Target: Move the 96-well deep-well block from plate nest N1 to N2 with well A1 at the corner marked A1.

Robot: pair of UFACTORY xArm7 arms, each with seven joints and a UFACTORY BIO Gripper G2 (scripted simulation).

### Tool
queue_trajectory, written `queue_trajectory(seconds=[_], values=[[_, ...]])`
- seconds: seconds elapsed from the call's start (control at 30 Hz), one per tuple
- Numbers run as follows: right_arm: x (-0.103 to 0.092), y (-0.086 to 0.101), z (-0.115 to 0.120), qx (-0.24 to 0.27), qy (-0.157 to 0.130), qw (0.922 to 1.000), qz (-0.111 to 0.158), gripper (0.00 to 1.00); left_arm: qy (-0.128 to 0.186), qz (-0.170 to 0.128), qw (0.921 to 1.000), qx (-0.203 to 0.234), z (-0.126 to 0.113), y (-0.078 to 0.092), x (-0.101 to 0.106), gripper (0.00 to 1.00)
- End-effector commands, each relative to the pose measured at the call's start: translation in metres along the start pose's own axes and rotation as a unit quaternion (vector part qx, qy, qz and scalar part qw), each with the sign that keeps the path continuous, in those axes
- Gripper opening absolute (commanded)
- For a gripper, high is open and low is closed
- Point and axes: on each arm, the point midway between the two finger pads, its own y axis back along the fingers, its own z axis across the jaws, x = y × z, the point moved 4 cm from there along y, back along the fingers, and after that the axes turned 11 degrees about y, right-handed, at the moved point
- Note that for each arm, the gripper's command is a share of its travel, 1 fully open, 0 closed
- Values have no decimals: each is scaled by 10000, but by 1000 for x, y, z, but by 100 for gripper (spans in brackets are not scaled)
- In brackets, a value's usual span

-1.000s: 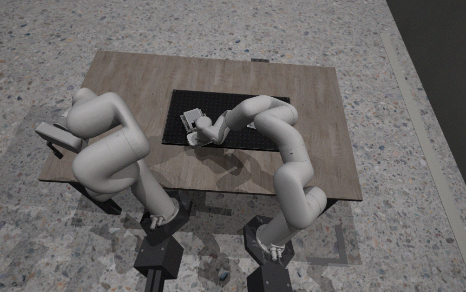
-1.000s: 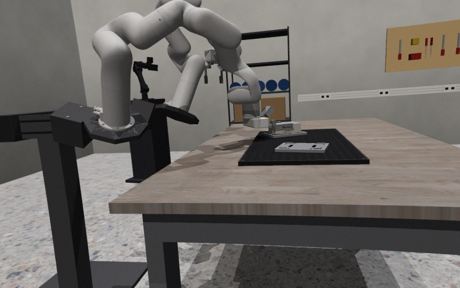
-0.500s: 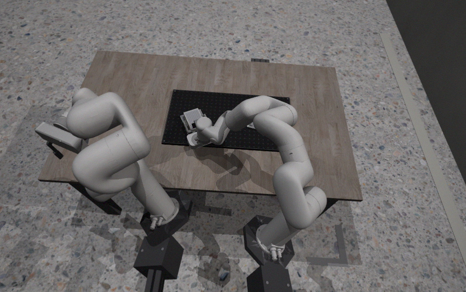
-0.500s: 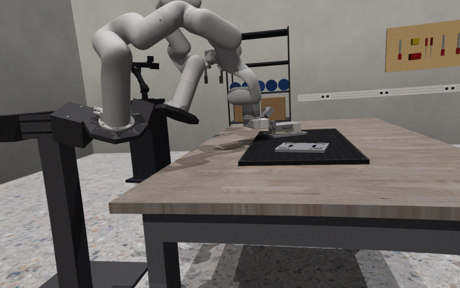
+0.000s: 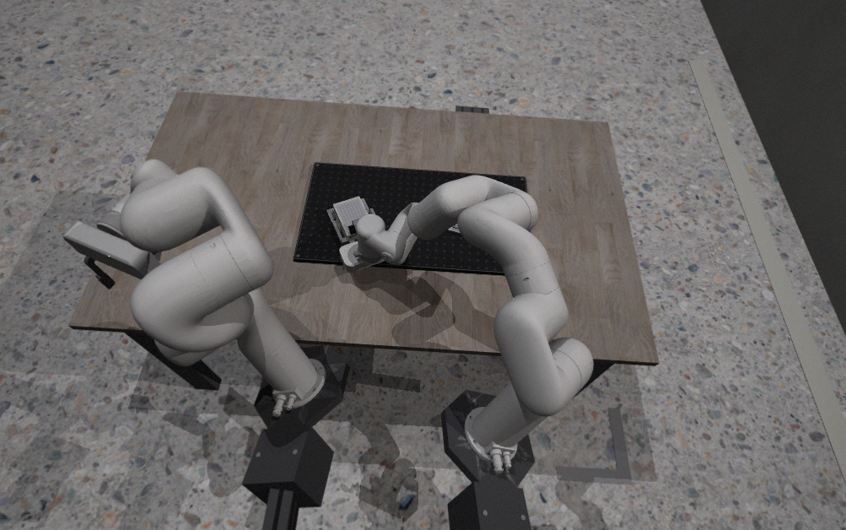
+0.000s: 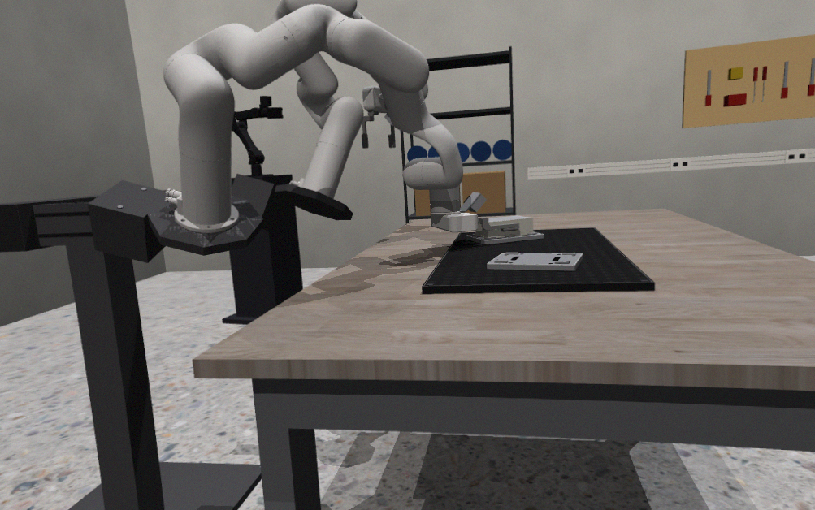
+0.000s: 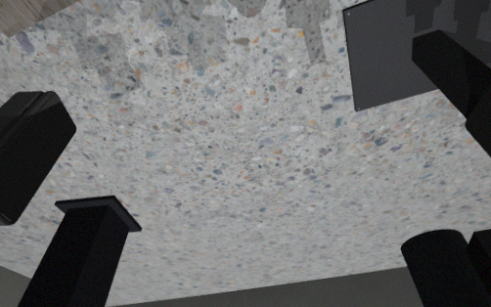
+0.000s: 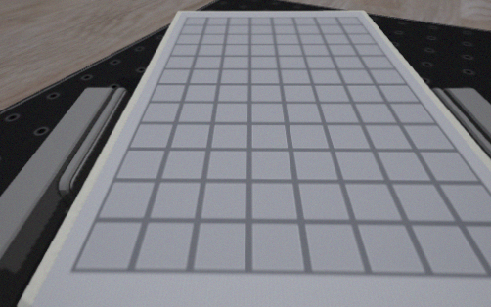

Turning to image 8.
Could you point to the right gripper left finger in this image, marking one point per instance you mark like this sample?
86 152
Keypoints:
47 186

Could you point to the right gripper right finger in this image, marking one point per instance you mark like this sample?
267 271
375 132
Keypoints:
471 110

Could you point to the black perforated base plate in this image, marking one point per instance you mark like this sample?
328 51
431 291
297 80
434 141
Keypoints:
444 56

